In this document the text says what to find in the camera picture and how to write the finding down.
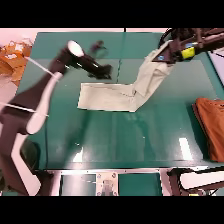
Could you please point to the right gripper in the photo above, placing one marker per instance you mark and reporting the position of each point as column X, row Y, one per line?
column 170, row 53

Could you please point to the silver frame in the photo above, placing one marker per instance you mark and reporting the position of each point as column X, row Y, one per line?
column 106, row 181

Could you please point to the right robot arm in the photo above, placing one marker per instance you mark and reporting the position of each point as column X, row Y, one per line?
column 208, row 37

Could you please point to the orange garment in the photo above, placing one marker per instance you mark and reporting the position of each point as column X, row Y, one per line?
column 211, row 126

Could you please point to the pale cream garment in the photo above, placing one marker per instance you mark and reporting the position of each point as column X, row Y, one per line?
column 110, row 96

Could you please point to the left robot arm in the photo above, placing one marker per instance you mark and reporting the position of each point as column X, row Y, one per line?
column 30, row 103

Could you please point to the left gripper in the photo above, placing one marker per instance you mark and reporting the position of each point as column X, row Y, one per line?
column 101, row 71

